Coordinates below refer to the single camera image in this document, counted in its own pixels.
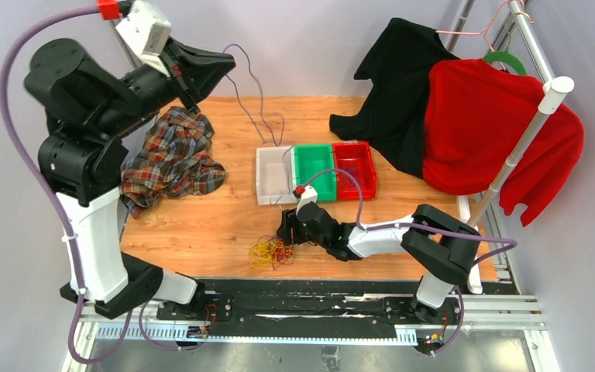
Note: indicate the white plastic bin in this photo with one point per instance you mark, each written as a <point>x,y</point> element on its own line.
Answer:
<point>275,180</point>

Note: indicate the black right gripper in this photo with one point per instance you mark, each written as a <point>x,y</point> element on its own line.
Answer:
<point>288,223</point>

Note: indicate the green plastic bin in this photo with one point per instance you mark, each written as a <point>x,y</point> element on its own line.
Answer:
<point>309,160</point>

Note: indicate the white clothes rack pole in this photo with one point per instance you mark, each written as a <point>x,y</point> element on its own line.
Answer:
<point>555,91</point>

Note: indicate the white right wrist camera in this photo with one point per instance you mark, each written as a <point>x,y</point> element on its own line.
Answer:
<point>307,194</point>

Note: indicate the red plastic bin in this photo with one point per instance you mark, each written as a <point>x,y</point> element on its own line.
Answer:
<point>356,159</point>

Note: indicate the black shirt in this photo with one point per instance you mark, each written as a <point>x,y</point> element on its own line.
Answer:
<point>392,118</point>

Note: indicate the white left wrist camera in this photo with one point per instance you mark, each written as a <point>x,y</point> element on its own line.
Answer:
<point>145,31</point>

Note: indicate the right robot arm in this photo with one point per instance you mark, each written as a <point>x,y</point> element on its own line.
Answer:
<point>443,245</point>

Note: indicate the pink wire hanger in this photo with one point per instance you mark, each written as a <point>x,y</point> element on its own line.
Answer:
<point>459,26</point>

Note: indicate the green clothes hanger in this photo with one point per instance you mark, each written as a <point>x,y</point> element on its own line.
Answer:
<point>504,57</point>

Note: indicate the plaid flannel shirt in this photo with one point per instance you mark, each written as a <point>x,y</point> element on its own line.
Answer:
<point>175,161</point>

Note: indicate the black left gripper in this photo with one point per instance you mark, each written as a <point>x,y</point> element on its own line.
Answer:
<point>193,69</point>

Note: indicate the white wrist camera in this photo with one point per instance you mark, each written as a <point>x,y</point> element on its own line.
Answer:
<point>145,31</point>
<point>307,194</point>

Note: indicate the red sweater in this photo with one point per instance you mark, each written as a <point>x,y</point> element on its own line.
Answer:
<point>475,116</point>

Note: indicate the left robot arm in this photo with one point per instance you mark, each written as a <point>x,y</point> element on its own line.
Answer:
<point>88,113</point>

